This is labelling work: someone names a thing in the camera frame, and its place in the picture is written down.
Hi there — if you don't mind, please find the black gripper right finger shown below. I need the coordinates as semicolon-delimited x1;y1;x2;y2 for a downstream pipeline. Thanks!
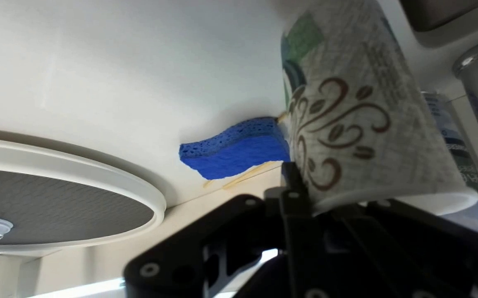
314;197;478;298

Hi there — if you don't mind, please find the blue sponge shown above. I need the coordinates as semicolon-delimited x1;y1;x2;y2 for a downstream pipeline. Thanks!
179;114;293;180

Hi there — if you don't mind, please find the round black white-rimmed tray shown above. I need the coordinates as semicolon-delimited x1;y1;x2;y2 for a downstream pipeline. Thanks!
0;127;169;261

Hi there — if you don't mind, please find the patterned paper cup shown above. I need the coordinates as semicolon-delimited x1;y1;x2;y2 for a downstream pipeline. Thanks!
278;0;478;217

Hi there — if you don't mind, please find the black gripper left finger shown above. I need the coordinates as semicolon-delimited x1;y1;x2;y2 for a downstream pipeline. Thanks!
123;159;316;298

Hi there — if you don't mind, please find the wooden stir stick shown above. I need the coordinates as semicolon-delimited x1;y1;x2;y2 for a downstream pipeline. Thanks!
202;162;285;192

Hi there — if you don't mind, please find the stainless steel sink basin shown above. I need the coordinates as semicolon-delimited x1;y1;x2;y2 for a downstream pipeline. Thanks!
400;0;478;33

